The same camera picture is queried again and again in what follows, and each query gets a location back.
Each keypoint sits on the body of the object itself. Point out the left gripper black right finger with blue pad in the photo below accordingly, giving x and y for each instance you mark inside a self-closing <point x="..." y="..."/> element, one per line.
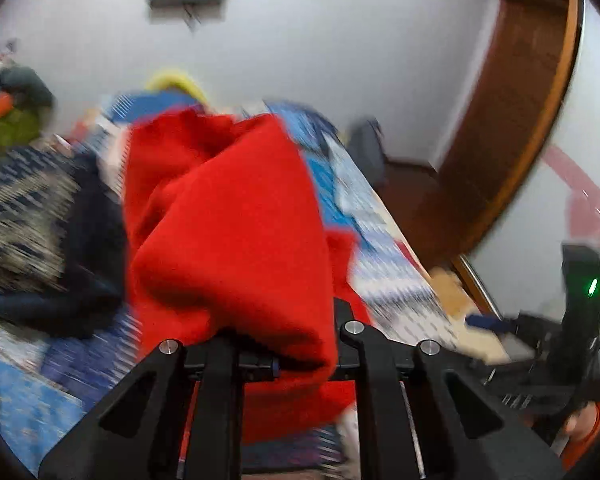
<point x="424" y="414"/>

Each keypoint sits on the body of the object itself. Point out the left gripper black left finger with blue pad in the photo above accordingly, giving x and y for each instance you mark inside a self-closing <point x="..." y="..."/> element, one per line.
<point x="177" y="414"/>

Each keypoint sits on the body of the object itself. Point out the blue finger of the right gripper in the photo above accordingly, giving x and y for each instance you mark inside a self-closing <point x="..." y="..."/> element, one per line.
<point x="491" y="323"/>

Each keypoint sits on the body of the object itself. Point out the red zip jacket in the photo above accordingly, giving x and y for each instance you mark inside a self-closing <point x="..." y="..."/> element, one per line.
<point x="224" y="231"/>

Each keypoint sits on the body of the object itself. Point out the navy patterned folded clothes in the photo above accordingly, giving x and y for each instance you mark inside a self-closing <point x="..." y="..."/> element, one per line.
<point x="62" y="243"/>

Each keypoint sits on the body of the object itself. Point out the person's right hand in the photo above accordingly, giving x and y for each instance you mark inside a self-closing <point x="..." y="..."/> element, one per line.
<point x="580" y="424"/>

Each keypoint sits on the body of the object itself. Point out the blue patchwork bedspread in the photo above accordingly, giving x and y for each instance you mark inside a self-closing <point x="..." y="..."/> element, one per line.
<point x="47" y="383"/>

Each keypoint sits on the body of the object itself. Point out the white sliding wardrobe door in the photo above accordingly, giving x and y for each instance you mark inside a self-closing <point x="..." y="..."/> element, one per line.
<point x="519" y="260"/>

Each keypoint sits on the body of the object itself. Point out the brown wooden door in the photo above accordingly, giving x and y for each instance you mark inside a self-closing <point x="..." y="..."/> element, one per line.
<point x="444" y="212"/>

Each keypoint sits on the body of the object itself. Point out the green storage box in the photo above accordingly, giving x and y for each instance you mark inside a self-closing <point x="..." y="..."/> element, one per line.
<point x="18" y="127"/>

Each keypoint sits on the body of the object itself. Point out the yellow round cushion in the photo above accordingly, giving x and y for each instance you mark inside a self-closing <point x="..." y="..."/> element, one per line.
<point x="176" y="80"/>

